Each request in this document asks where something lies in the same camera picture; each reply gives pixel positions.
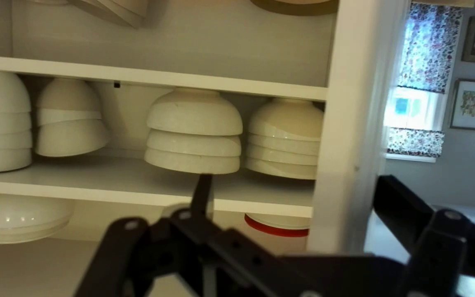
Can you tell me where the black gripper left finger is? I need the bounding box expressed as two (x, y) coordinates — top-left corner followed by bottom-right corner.
(190, 174), (213, 217)

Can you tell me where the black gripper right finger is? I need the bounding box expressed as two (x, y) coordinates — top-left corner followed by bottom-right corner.
(373, 175), (439, 256)

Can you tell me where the white cabinet door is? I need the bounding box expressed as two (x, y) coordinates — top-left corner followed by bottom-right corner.
(307, 0), (411, 255)

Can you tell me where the white cabinet shelf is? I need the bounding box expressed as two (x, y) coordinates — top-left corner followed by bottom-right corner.
(0, 57), (327, 101)

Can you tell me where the red rimmed bowl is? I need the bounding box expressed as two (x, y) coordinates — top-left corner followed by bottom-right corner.
(244, 213), (310, 255)

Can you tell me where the floral window curtain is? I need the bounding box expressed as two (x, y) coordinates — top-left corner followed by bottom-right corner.
(384, 4), (463, 161)

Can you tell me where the cream bowl stack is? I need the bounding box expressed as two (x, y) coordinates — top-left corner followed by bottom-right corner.
(246, 98), (323, 180)

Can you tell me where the glossy white bowl stack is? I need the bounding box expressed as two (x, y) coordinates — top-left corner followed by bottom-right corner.
(0, 72), (33, 172)

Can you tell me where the framed wall picture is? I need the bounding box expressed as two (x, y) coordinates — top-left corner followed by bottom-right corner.
(450, 80), (475, 131)

